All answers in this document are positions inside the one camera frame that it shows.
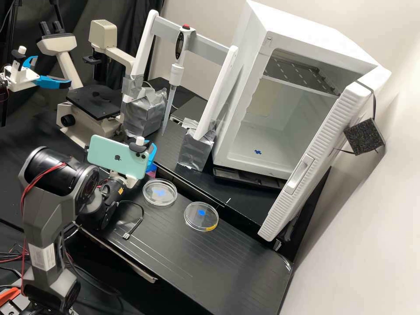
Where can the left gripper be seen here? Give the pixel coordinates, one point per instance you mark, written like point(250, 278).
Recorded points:
point(21, 78)

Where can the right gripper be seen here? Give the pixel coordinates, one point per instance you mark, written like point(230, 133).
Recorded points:
point(127, 182)

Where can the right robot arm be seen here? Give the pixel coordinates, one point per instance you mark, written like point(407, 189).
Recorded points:
point(49, 203)

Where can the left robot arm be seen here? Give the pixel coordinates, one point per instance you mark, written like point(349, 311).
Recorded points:
point(2, 83)

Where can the blue bottle holder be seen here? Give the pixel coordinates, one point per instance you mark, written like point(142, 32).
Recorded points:
point(152, 170)

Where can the left phone holder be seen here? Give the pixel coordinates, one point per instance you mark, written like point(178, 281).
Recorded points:
point(21, 50)

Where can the petri dish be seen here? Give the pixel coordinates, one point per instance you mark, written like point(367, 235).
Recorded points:
point(160, 193)

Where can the cream microscope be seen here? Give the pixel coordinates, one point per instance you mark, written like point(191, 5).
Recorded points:
point(95, 96)

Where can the pipette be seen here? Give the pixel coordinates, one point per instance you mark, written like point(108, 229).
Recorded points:
point(181, 44)

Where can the white pipette stand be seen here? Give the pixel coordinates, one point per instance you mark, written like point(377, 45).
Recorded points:
point(170, 37)

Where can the incubator door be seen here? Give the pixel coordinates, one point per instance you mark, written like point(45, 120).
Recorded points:
point(315, 157)

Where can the white incubator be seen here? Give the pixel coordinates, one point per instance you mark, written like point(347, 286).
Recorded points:
point(295, 36)

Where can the right wrist camera phone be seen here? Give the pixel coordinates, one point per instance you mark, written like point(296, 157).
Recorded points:
point(115, 157)

